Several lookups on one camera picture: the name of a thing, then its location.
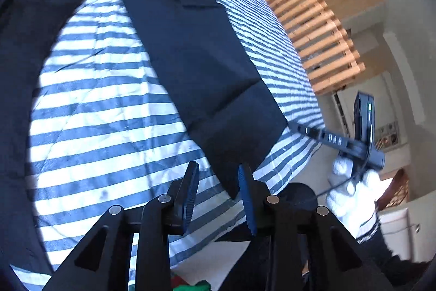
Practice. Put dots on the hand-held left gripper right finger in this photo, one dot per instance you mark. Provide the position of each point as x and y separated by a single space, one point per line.
246 195

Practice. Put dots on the wooden door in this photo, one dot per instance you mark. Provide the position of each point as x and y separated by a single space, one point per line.
357 1

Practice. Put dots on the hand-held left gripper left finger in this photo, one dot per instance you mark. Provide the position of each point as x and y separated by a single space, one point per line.
190 188

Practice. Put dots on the person's right forearm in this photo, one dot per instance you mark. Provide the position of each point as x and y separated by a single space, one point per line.
381 243

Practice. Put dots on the person's right hand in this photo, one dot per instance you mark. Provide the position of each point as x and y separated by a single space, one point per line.
340 205

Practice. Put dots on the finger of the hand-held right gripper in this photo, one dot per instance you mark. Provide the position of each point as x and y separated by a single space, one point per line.
305 130

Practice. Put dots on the blue white striped quilt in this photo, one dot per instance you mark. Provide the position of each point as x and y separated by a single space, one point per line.
102 124

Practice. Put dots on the black pants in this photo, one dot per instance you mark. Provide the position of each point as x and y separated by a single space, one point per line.
190 55

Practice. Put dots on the wooden slatted fence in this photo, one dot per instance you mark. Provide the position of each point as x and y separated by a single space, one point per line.
306 21

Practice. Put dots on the green cloth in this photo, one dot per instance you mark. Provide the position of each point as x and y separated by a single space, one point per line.
201 287

